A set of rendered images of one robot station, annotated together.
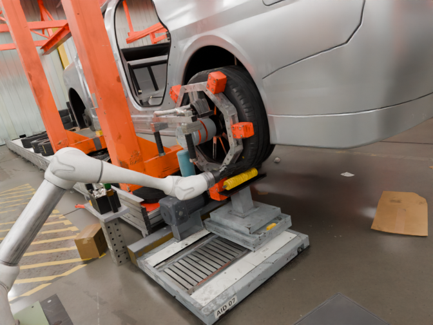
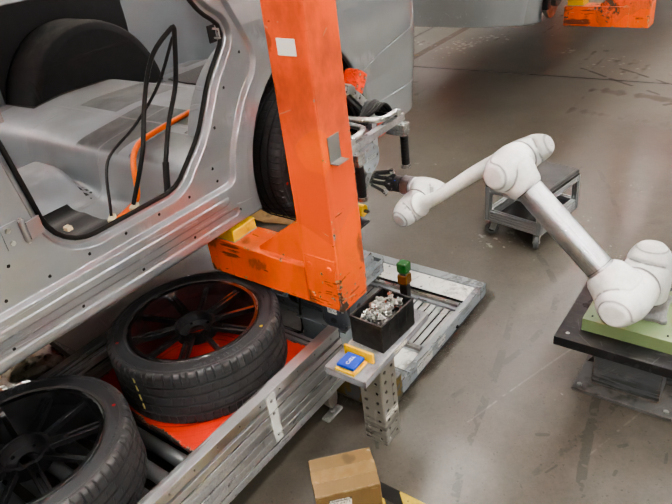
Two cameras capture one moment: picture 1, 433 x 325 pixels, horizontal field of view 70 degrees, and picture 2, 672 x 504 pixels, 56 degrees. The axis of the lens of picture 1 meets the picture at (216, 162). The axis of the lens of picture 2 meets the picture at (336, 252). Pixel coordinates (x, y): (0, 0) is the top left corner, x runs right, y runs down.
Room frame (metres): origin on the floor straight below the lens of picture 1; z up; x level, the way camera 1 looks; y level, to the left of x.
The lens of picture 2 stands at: (2.53, 2.52, 1.90)
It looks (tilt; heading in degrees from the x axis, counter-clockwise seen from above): 31 degrees down; 256
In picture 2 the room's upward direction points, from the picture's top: 8 degrees counter-clockwise
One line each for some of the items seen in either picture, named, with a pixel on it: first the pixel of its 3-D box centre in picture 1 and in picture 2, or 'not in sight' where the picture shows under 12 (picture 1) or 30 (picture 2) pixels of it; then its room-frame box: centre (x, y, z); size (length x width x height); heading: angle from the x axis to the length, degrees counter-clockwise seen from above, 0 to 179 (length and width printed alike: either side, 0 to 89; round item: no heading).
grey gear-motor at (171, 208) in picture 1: (191, 209); (321, 304); (2.07, 0.25, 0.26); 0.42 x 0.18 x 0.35; 126
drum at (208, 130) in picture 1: (196, 132); (351, 155); (1.81, 0.08, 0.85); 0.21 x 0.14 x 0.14; 126
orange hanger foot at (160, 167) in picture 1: (169, 147); (264, 238); (2.27, 0.32, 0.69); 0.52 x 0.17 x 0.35; 126
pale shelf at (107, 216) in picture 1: (105, 207); (378, 341); (2.00, 0.80, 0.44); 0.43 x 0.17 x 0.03; 36
